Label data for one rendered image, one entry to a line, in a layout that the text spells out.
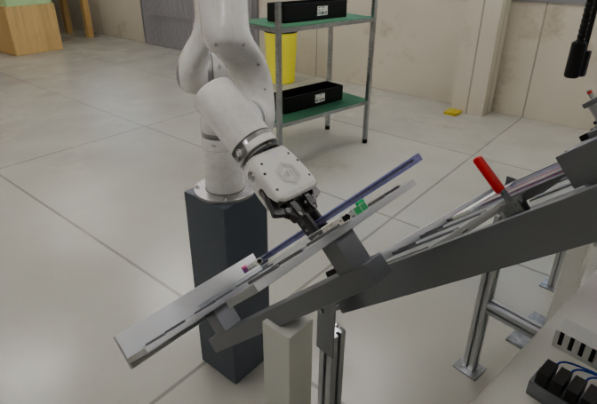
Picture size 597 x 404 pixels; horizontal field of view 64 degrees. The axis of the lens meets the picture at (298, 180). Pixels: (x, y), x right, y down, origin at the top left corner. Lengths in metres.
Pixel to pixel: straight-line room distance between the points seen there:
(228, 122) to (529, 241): 0.51
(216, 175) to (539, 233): 0.94
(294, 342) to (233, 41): 0.52
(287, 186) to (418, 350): 1.28
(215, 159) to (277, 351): 0.71
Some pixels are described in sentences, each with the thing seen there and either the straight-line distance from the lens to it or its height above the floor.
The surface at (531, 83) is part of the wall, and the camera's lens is 4.79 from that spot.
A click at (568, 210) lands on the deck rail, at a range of 0.68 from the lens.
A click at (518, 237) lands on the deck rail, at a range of 0.72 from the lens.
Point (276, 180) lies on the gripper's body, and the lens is 0.80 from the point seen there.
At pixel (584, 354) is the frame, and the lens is 1.17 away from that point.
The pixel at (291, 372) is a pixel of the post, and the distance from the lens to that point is 0.83.
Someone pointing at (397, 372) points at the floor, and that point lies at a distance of 1.88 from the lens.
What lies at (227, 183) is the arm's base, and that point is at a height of 0.75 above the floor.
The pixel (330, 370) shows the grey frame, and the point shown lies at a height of 0.55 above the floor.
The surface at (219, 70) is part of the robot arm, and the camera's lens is 1.30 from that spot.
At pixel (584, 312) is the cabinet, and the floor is 0.62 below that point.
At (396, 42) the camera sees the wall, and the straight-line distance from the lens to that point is 5.23.
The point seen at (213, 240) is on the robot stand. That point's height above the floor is 0.57.
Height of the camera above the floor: 1.37
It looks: 26 degrees down
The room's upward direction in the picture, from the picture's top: straight up
